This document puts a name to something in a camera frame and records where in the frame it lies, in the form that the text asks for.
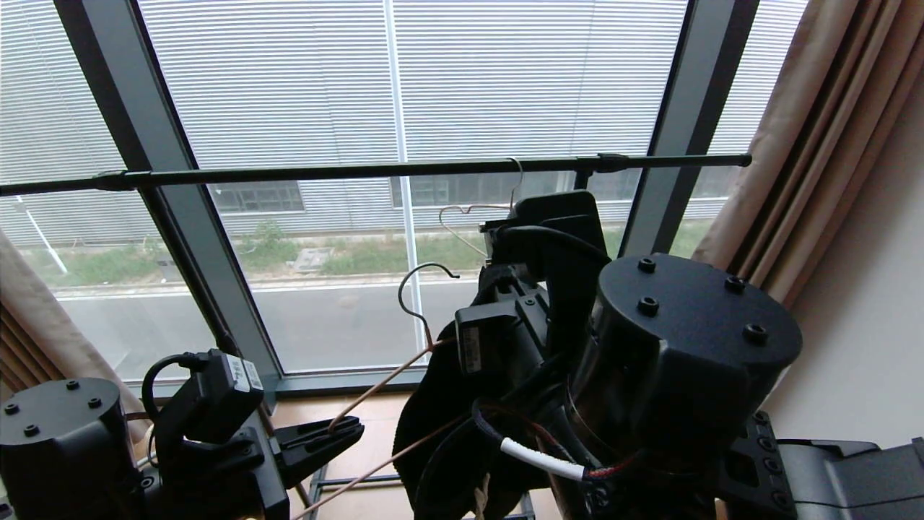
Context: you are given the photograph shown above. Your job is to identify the black garment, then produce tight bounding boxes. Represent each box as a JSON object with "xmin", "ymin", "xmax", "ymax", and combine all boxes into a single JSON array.
[{"xmin": 393, "ymin": 339, "xmax": 578, "ymax": 520}]

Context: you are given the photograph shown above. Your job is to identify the window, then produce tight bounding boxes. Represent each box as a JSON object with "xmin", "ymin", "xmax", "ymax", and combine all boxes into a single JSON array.
[{"xmin": 0, "ymin": 0, "xmax": 809, "ymax": 397}]

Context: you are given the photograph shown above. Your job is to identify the black clothes rack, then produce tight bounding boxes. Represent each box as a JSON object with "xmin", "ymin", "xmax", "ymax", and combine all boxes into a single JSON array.
[{"xmin": 0, "ymin": 152, "xmax": 753, "ymax": 520}]

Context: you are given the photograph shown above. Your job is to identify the brown curtain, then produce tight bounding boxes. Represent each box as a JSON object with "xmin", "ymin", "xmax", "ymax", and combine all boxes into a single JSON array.
[
  {"xmin": 693, "ymin": 0, "xmax": 924, "ymax": 311},
  {"xmin": 0, "ymin": 231, "xmax": 149, "ymax": 445}
]

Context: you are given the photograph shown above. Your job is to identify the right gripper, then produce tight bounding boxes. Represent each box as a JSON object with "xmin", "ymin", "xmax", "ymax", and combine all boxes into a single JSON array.
[{"xmin": 453, "ymin": 264, "xmax": 578, "ymax": 391}]

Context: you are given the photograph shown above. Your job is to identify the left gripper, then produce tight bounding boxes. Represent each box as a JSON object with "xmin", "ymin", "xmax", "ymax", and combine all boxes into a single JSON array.
[{"xmin": 137, "ymin": 415, "xmax": 366, "ymax": 520}]

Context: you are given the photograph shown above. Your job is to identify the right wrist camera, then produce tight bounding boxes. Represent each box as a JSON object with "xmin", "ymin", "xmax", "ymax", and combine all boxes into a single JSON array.
[{"xmin": 479, "ymin": 190, "xmax": 609, "ymax": 269}]

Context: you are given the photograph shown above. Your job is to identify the pink clothes hanger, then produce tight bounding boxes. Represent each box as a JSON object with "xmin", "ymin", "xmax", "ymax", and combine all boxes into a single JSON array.
[
  {"xmin": 439, "ymin": 157, "xmax": 524, "ymax": 259},
  {"xmin": 292, "ymin": 261, "xmax": 463, "ymax": 520}
]

